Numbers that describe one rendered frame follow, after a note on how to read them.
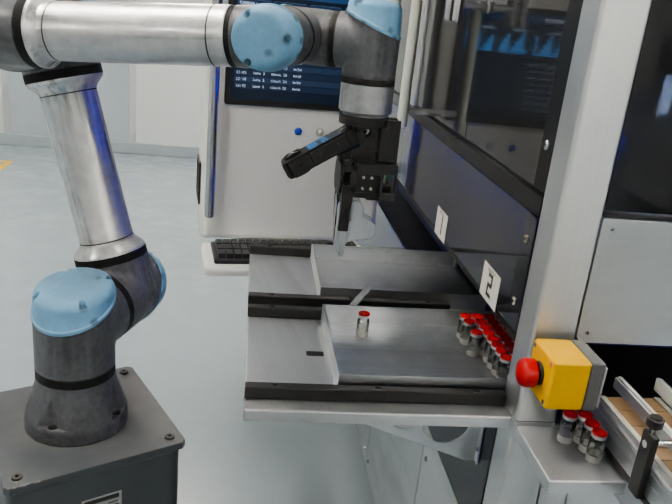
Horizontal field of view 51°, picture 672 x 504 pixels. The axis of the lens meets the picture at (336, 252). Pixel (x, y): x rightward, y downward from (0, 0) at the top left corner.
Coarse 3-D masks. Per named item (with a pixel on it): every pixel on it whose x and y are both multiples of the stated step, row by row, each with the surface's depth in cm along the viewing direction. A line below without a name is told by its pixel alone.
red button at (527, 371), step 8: (520, 360) 95; (528, 360) 94; (520, 368) 95; (528, 368) 94; (536, 368) 94; (520, 376) 94; (528, 376) 93; (536, 376) 94; (520, 384) 95; (528, 384) 94; (536, 384) 94
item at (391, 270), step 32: (320, 256) 163; (352, 256) 164; (384, 256) 165; (416, 256) 166; (448, 256) 167; (320, 288) 138; (352, 288) 139; (384, 288) 150; (416, 288) 151; (448, 288) 153
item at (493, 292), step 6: (486, 264) 120; (486, 270) 120; (492, 270) 117; (486, 276) 120; (498, 276) 114; (486, 282) 120; (492, 282) 117; (498, 282) 114; (480, 288) 123; (492, 288) 117; (498, 288) 114; (492, 294) 117; (486, 300) 119; (492, 300) 116; (492, 306) 116
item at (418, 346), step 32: (352, 320) 132; (384, 320) 133; (416, 320) 133; (448, 320) 134; (352, 352) 120; (384, 352) 122; (416, 352) 123; (448, 352) 124; (352, 384) 107; (384, 384) 108; (416, 384) 108; (448, 384) 109; (480, 384) 110
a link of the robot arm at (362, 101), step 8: (344, 88) 96; (352, 88) 95; (360, 88) 95; (368, 88) 94; (376, 88) 95; (384, 88) 95; (392, 88) 97; (344, 96) 96; (352, 96) 95; (360, 96) 95; (368, 96) 95; (376, 96) 95; (384, 96) 96; (392, 96) 97; (344, 104) 97; (352, 104) 96; (360, 104) 95; (368, 104) 95; (376, 104) 95; (384, 104) 96; (392, 104) 99; (344, 112) 98; (352, 112) 96; (360, 112) 96; (368, 112) 96; (376, 112) 96; (384, 112) 96
